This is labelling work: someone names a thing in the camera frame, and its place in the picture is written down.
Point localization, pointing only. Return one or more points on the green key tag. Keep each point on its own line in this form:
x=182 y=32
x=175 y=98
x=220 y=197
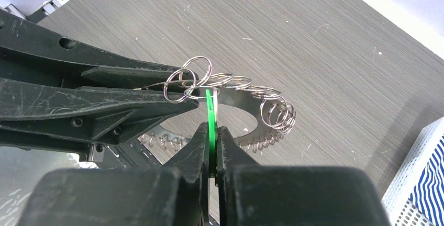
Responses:
x=211 y=100

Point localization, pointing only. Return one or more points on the white plastic basket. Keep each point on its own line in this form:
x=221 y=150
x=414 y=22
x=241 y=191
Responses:
x=396 y=200

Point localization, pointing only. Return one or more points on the blue striped shirt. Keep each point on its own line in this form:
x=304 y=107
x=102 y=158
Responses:
x=427 y=195

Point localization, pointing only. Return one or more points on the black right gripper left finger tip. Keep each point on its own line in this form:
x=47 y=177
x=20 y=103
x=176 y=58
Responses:
x=175 y=193

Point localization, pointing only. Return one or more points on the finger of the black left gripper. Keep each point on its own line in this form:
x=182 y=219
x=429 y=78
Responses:
x=71 y=117
x=34 y=54

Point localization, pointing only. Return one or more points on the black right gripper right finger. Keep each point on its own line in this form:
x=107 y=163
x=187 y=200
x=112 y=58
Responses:
x=254 y=194

